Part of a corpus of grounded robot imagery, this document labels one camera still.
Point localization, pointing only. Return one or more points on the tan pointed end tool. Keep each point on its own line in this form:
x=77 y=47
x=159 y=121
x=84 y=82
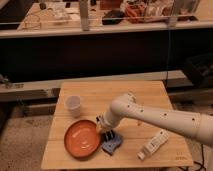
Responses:
x=99 y=129

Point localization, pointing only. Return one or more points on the dark crate at right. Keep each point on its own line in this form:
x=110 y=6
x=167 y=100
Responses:
x=199 y=70

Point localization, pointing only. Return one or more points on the orange ceramic bowl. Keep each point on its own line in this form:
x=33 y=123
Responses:
x=81 y=139

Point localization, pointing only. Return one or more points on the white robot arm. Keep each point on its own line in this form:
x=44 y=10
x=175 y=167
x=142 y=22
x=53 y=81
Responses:
x=192 y=125

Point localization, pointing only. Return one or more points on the white tube bottle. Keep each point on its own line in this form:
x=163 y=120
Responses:
x=153 y=144

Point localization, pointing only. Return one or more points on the grey metal post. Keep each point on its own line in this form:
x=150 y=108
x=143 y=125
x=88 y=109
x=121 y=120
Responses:
x=83 y=9

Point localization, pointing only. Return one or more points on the translucent plastic cup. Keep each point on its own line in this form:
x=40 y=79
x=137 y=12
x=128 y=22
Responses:
x=73 y=105

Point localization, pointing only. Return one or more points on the black bag on counter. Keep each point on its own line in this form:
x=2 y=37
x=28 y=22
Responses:
x=112 y=17

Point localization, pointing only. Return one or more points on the red orange item on counter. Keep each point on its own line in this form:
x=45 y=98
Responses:
x=135 y=13

